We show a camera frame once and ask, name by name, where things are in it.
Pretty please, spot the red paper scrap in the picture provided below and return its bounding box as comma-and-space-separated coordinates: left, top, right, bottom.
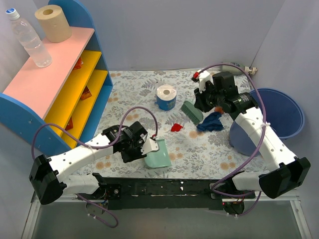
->
170, 123, 183, 132

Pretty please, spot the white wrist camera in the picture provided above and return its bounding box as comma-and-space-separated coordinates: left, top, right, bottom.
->
141, 137, 160, 155
191, 71, 212, 93

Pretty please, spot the orange spray bottle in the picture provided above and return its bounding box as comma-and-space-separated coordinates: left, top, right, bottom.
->
214, 107, 224, 115

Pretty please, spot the orange item upper shelf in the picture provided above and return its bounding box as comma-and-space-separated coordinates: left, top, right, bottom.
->
73, 57, 83, 70

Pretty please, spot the green hand brush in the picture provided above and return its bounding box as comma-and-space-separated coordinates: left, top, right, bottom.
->
180, 101, 203, 125

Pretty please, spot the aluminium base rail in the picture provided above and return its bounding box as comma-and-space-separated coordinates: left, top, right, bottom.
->
21, 179, 312, 239

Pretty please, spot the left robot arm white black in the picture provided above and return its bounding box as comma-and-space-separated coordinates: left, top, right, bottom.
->
29, 121, 158, 205

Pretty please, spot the grey lotion bottle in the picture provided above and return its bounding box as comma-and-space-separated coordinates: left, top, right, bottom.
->
220, 62, 258, 75

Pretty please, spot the orange item lower shelf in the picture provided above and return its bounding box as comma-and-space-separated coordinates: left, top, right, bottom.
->
65, 118, 73, 130

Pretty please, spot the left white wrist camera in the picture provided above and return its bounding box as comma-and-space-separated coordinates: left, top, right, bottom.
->
141, 137, 160, 155

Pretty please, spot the green dustpan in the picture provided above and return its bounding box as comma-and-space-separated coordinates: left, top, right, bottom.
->
145, 139, 171, 168

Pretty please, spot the white toilet roll blue wrap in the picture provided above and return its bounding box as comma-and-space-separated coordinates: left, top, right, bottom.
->
156, 84, 177, 111

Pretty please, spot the orange item shelf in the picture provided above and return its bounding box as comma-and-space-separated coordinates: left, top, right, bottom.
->
80, 86, 92, 100
73, 57, 83, 70
65, 118, 73, 130

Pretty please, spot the blue plastic bucket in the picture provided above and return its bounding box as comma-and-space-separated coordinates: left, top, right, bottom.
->
229, 88, 305, 156

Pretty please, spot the dark blue paper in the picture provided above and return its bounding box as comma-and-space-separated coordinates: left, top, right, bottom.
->
196, 112, 224, 132

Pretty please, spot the orange item middle shelf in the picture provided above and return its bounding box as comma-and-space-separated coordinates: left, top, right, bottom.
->
80, 86, 92, 100

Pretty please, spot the blue pink yellow shelf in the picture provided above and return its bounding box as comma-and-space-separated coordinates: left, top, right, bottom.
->
0, 0, 113, 156

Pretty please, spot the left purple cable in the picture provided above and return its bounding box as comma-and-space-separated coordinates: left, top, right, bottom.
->
31, 107, 159, 229

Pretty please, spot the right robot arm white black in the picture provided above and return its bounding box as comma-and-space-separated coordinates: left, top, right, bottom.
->
192, 71, 311, 199

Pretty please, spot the clear plastic water bottle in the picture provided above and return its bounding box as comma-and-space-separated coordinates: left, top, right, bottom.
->
5, 8, 52, 68

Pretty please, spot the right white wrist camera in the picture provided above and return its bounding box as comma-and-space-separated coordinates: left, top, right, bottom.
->
191, 71, 212, 93

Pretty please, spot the brown toilet paper roll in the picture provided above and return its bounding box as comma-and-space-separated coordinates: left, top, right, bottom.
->
34, 4, 72, 43

